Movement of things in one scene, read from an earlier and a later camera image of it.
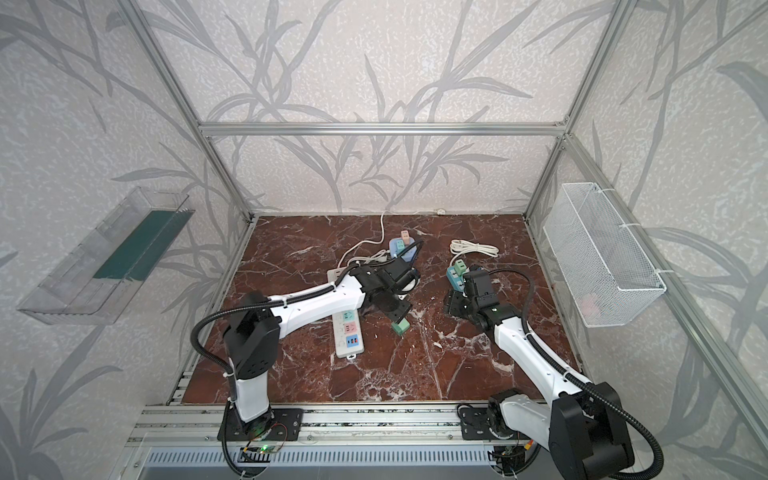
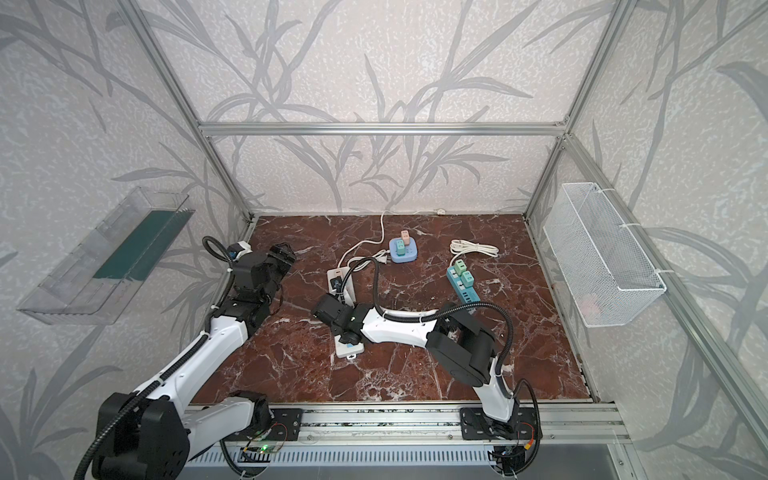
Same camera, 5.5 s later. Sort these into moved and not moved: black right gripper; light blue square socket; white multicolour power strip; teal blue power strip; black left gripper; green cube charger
Moved: black left gripper; black right gripper
Not moved: teal blue power strip; light blue square socket; green cube charger; white multicolour power strip
